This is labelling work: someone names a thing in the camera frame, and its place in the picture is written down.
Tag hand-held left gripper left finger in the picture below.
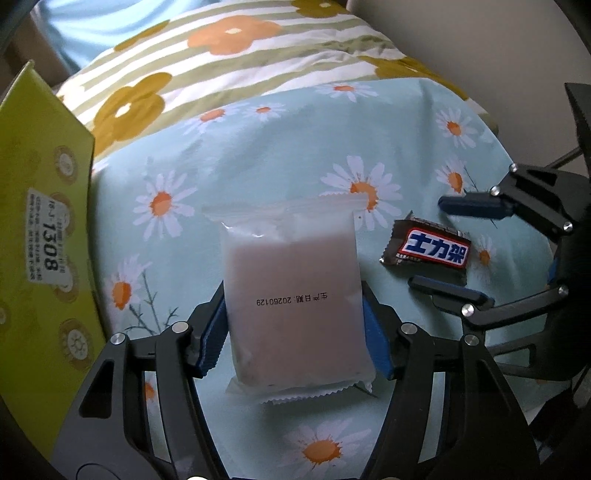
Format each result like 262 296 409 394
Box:
46 281 229 480

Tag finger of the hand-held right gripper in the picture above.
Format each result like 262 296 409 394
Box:
438 164 591 237
409 276 570 334

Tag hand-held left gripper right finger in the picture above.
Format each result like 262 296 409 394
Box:
360 279 541 480

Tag brown chocolate bar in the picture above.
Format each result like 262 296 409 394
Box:
379 212 472 283

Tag white translucent snack packet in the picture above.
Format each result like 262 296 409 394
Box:
203 194 377 404

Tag green cardboard box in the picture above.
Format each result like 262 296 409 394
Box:
0 60 121 462

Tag light blue daisy sheet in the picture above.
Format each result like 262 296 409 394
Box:
90 78 555 480

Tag striped floral blanket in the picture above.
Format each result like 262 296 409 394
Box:
55 0 490 162

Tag light blue hanging cloth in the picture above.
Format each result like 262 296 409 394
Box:
44 0 185 77

